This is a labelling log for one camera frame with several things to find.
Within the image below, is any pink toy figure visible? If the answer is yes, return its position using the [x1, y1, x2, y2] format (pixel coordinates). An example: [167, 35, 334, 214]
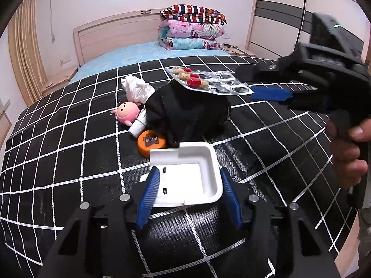
[109, 102, 141, 126]

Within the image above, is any black checked blanket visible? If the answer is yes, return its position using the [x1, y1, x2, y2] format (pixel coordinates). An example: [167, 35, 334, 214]
[0, 55, 360, 278]

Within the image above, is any crumpled white tissue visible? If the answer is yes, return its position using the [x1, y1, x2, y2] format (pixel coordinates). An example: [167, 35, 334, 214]
[120, 75, 155, 105]

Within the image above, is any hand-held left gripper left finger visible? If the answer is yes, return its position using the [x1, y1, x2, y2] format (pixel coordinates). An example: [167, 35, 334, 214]
[38, 166, 161, 278]

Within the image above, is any wooden headboard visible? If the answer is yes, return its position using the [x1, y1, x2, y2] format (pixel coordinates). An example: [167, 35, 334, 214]
[73, 9, 167, 66]

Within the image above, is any orange round tin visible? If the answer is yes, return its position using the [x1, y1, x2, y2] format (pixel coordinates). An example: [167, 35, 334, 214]
[137, 130, 168, 158]

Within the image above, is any wardrobe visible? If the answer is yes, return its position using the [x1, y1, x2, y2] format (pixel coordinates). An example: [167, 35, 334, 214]
[246, 0, 371, 61]

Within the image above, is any beige curtain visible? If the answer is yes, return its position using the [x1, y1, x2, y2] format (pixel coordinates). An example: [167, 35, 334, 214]
[7, 0, 48, 106]

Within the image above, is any wooden nightstand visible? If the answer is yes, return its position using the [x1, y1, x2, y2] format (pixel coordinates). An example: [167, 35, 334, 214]
[223, 45, 257, 58]
[42, 65, 79, 93]

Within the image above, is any capsule blister pack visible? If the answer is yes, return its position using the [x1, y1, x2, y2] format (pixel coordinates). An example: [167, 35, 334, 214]
[165, 66, 213, 92]

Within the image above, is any white plastic box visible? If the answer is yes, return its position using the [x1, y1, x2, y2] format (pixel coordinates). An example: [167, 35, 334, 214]
[139, 141, 224, 208]

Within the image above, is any light blue bed sheet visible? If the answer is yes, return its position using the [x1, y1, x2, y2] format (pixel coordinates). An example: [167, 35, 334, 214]
[70, 41, 232, 83]

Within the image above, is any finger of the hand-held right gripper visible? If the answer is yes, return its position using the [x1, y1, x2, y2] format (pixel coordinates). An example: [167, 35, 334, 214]
[252, 55, 294, 83]
[250, 85, 331, 113]

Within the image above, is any wall cable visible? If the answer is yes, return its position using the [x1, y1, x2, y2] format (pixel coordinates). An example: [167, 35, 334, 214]
[48, 0, 57, 42]

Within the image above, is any person's right hand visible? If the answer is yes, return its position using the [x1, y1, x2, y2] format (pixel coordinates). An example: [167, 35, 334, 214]
[330, 124, 370, 189]

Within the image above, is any small white bottle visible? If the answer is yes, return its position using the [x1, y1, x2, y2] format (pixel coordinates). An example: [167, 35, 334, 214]
[128, 108, 148, 136]

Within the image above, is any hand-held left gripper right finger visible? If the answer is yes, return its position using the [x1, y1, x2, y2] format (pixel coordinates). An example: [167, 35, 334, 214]
[220, 168, 341, 278]

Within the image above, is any blue printed blanket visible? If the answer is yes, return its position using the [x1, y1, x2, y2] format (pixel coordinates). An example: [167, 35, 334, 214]
[158, 36, 221, 50]

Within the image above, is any pink printed blanket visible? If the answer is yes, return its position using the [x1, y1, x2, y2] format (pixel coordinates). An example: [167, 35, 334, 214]
[158, 20, 227, 39]

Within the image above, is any black cable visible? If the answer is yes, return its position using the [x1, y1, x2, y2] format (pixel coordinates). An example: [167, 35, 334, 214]
[223, 43, 253, 56]

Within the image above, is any window seat cabinet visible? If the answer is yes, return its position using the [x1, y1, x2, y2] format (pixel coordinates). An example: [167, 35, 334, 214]
[0, 98, 12, 142]

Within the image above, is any dark pill blister pack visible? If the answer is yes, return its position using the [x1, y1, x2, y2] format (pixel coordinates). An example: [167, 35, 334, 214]
[200, 70, 255, 95]

